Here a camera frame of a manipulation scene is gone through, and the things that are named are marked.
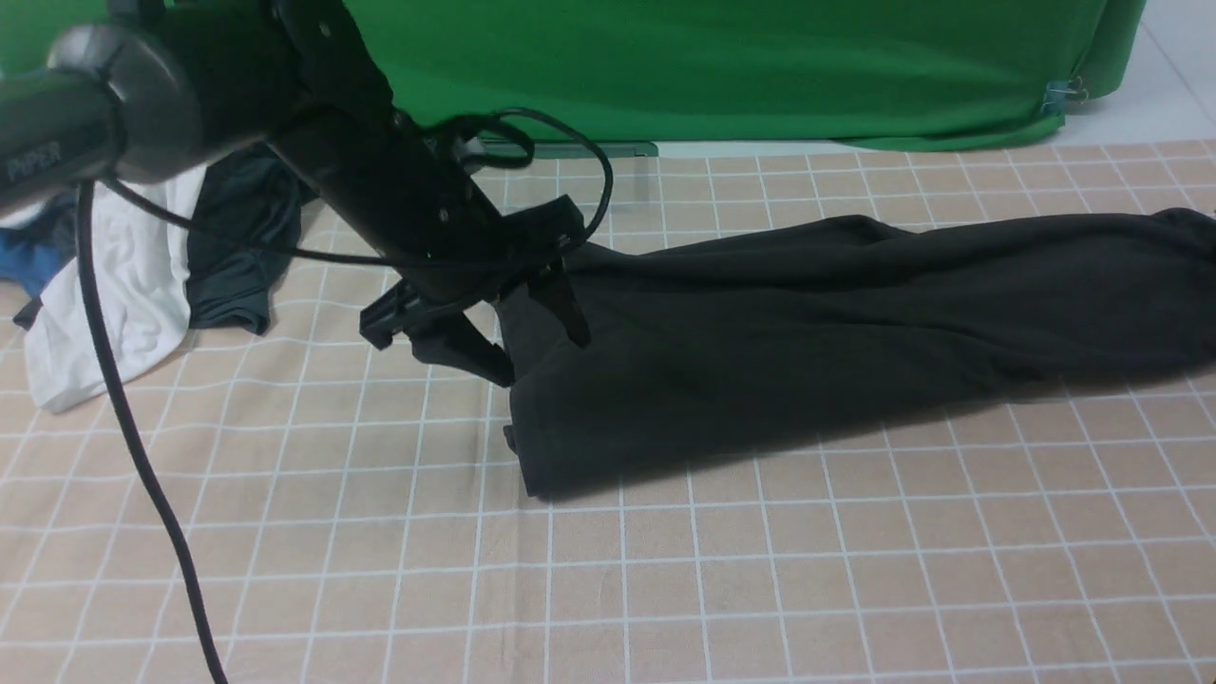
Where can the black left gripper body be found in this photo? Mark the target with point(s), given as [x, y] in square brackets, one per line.
[539, 235]

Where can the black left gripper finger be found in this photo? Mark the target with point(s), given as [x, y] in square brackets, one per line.
[551, 288]
[451, 340]

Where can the white crumpled shirt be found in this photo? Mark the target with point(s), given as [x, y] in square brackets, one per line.
[141, 269]

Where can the dark gray long-sleeve top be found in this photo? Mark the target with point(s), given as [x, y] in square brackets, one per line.
[769, 339]

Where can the blue binder clip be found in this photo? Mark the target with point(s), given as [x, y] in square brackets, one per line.
[1059, 94]

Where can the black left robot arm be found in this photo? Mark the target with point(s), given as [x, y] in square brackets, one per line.
[155, 90]

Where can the blue crumpled garment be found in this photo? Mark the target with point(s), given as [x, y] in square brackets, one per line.
[38, 241]

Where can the beige grid-pattern tablecloth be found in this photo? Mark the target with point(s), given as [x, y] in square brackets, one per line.
[357, 519]

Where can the dark teal crumpled shirt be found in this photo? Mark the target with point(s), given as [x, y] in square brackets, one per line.
[249, 211]

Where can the green metal bar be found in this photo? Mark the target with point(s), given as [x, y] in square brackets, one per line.
[573, 150]

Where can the green backdrop cloth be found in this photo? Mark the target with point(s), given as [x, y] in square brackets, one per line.
[885, 75]

